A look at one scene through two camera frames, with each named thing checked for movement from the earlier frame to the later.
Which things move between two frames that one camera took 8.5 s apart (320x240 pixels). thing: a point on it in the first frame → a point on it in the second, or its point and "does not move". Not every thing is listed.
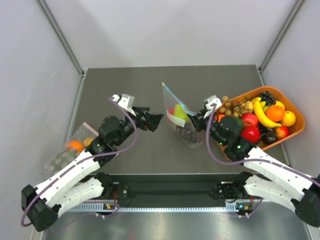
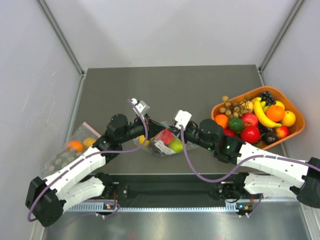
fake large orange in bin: [275, 113] does not move
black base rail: [168, 190] does not move
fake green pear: [179, 112] → [176, 145]
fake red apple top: [249, 119] does not move
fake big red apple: [251, 134] does not move
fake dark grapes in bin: [266, 96] does not move
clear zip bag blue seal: [183, 118] → [165, 143]
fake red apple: [171, 111] → [166, 136]
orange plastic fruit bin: [278, 96] does not move
